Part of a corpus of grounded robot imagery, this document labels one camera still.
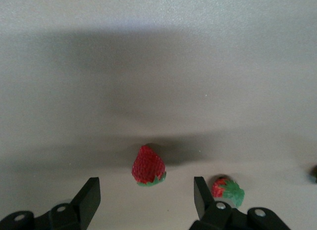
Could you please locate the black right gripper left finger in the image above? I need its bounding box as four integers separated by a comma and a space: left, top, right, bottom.
0, 177, 101, 230

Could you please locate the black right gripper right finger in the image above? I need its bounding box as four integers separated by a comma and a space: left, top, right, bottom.
189, 176, 292, 230

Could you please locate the red toy strawberry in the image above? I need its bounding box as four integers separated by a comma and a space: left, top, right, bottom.
131, 144, 167, 187
211, 175, 245, 208
309, 165, 317, 184

